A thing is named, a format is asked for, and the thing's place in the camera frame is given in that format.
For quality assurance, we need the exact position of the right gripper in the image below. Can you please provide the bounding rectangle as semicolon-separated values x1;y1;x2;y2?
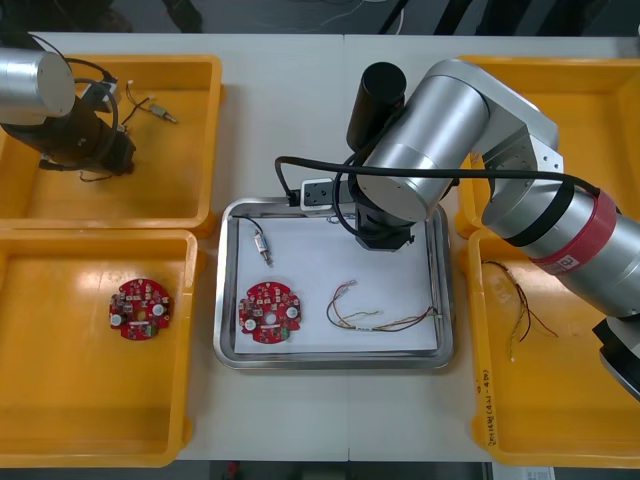
354;199;416;254

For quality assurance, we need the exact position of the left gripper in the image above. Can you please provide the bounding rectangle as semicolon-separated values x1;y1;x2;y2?
74;118;137;177

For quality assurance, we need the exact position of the red green-yellow wire harness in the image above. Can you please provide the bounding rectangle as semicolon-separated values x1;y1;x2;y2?
325;279;444;332

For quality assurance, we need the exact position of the round red circuit board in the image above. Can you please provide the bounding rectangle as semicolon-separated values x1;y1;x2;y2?
238;280;304;345
108;278;173;342

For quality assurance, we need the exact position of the white sheet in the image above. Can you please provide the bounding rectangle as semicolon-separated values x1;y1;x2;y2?
235;213;440;355

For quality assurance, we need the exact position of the red black green-yellow harness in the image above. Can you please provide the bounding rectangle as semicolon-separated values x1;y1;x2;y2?
482;259;559;364

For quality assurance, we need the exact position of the steel tray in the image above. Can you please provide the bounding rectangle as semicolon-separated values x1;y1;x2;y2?
213;195;455;371

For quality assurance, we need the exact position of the black slanted pole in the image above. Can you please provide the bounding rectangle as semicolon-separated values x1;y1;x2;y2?
377;0;411;35

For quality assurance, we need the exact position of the black stand leg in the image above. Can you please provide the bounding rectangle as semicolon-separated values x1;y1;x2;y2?
432;0;474;35

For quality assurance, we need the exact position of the yellow-orange plastic bin with handwriting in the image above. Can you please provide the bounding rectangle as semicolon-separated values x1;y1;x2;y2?
464;229;640;464

